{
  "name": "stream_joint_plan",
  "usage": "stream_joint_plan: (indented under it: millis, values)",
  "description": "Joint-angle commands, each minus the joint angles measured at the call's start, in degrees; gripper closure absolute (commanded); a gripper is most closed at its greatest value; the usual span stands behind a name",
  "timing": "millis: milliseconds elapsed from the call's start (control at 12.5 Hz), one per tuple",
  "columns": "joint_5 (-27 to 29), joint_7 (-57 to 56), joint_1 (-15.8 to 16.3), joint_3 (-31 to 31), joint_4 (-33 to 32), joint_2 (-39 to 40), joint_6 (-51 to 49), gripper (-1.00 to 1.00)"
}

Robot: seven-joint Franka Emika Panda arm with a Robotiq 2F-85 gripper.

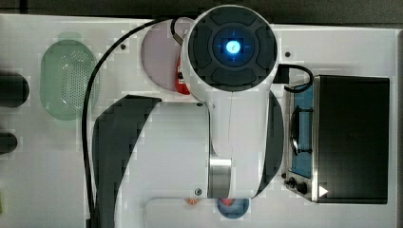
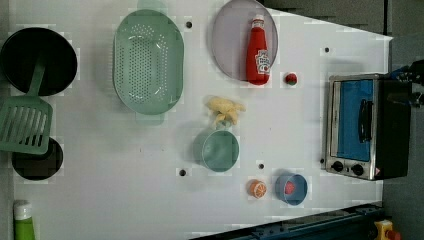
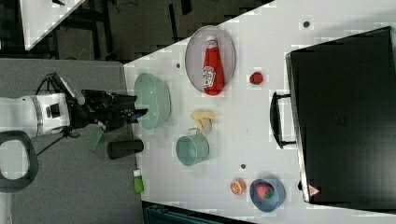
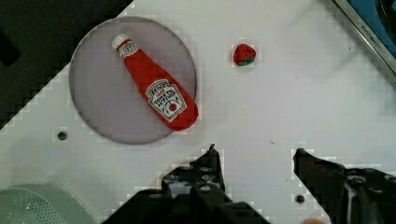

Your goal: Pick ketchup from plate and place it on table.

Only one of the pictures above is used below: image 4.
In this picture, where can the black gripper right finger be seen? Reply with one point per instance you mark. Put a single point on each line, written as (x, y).
(348, 195)

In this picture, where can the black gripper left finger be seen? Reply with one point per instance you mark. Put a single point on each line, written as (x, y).
(192, 194)

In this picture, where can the red plush ketchup bottle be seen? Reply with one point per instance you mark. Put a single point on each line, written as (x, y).
(164, 95)

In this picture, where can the grey round plate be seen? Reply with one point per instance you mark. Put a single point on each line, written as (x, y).
(104, 93)

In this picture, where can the red plush strawberry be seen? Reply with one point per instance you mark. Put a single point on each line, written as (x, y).
(244, 55)

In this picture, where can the green perforated colander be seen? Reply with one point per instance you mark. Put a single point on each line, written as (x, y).
(40, 204)

